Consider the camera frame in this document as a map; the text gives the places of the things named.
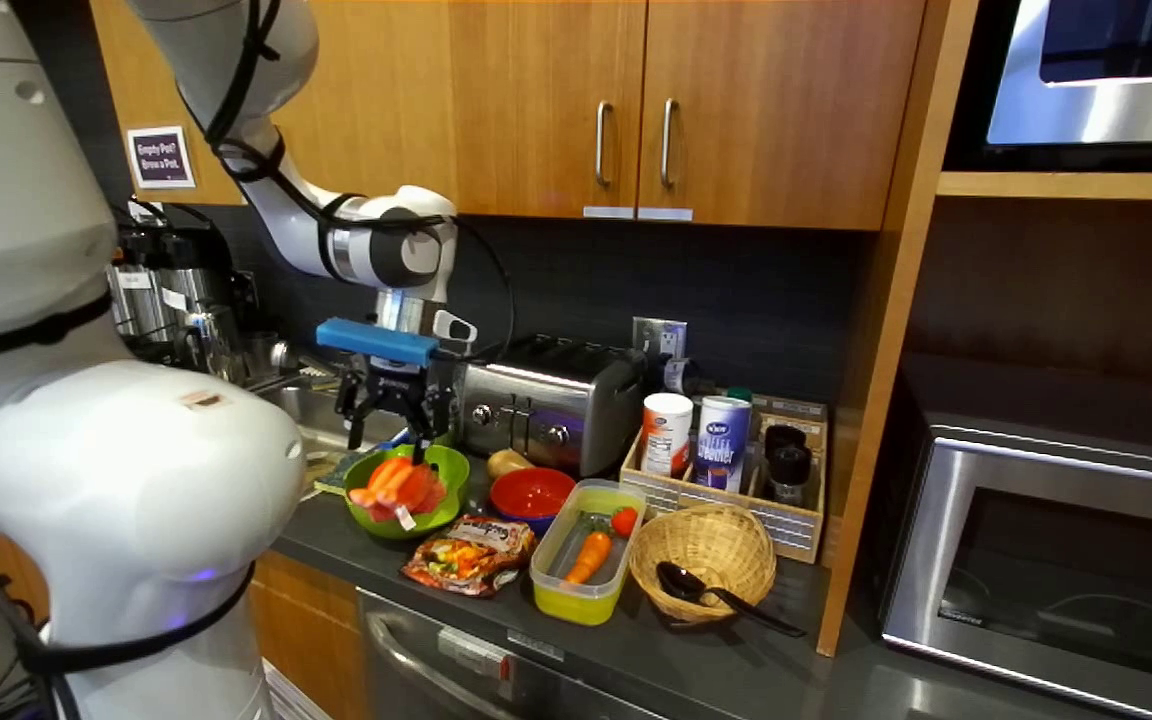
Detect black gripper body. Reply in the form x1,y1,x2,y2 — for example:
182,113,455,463
338,360,455,421

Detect light green bowl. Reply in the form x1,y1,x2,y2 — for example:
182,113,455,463
311,440,474,543

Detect tan toy potato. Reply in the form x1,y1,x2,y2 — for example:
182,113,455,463
483,444,540,486

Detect red bowl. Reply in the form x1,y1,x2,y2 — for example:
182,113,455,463
483,463,583,541

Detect orange toy carrot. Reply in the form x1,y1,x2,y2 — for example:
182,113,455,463
560,511,625,594

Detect stainless steel sink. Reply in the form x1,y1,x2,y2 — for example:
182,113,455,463
284,383,382,493

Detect chrome faucet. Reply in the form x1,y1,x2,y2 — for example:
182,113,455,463
256,331,318,421

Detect silver toaster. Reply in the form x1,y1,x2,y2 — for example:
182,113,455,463
448,329,656,486

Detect colourful snack packet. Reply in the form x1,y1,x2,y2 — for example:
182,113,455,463
399,508,540,599

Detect wooden base cabinet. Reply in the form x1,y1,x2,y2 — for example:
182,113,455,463
242,549,375,720

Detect black silver coffee machine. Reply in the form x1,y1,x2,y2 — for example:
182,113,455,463
105,198,268,390

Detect clear container yellow rim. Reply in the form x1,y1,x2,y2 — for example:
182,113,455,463
523,475,653,633

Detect white cup with red lid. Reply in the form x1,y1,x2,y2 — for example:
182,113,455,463
636,390,699,486

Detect white power plug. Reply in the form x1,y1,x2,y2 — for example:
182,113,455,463
656,352,703,399

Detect wooden cabinet door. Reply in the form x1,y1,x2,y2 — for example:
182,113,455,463
445,0,653,225
231,0,460,219
636,0,936,238
89,0,253,214

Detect white blue canister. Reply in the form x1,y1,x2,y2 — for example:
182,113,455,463
692,390,754,495

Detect black spoon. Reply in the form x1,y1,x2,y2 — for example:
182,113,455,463
653,558,815,643

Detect wicker basket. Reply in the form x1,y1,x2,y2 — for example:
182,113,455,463
626,499,782,633

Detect wooden crate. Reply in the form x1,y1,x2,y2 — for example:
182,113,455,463
617,397,837,569

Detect purple white sign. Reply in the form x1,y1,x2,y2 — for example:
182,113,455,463
122,126,198,198

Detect black cups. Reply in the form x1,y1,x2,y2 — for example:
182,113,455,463
761,421,819,508

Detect tall wooden shelf unit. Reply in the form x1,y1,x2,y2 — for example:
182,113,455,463
813,0,1152,662

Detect steel microwave oven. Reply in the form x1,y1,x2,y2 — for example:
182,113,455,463
872,350,1152,720

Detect built-in steel oven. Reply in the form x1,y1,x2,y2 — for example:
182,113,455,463
938,0,1152,175

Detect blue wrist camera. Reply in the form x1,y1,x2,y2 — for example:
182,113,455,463
307,312,445,377

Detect wall power outlet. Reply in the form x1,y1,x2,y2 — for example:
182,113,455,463
626,312,692,365

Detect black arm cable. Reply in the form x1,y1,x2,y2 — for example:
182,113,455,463
198,0,347,286

